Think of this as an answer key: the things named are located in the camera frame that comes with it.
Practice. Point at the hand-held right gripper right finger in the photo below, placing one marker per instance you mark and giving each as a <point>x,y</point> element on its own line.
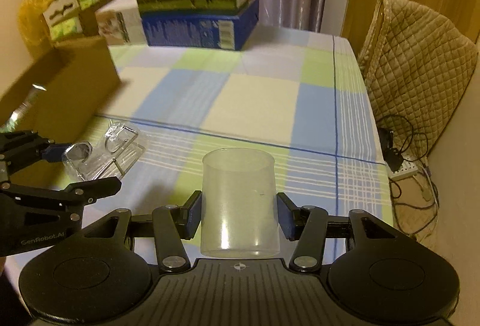
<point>285,216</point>

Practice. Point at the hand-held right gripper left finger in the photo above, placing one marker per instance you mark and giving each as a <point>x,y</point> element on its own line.
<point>193,214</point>

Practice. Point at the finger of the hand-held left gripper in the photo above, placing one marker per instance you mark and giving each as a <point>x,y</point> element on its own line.
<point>56,196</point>
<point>22,149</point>

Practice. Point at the translucent plastic cup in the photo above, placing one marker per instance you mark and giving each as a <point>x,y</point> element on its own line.
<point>240,198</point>

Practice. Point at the clear hook package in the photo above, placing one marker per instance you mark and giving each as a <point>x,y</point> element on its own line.
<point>112,157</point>

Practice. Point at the brown cardboard box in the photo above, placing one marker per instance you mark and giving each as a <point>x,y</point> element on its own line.
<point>86,67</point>

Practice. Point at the checked tablecloth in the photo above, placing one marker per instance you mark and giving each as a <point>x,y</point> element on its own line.
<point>262,104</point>

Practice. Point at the black charger adapter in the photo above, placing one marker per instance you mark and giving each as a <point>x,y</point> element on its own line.
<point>392,157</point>

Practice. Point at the yellow plastic bag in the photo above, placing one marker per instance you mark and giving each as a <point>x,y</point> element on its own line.
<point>33,10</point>

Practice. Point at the small brown box green packs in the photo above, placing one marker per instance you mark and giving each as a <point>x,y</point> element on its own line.
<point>92,18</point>

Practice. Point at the white carton box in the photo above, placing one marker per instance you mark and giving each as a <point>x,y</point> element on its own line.
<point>123,22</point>

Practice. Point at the flat blue box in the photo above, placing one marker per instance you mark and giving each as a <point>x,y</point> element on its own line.
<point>187,29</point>

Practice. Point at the chair with quilted cover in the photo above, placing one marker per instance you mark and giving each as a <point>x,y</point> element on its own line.
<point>412,67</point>

